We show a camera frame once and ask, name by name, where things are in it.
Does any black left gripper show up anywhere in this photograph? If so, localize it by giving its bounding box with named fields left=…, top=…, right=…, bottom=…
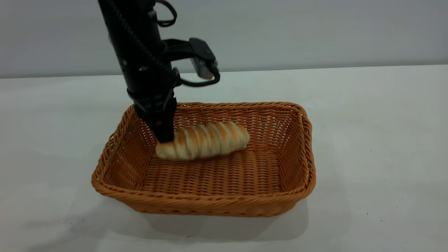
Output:
left=121, top=56, right=181, bottom=143

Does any striped spiral bread roll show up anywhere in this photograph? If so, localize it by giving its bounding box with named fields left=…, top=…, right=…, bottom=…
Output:
left=155, top=121, right=250, bottom=161

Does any orange wicker basket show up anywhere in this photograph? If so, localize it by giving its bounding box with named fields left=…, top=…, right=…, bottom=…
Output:
left=91, top=100, right=316, bottom=217

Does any black braided left camera cable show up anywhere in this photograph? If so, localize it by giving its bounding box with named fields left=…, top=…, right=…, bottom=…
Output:
left=107, top=0, right=221, bottom=88

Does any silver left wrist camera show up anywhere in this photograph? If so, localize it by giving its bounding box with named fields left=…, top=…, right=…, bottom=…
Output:
left=162, top=37, right=219, bottom=80

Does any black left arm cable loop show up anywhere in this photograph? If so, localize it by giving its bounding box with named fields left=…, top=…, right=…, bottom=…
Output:
left=154, top=0, right=178, bottom=28

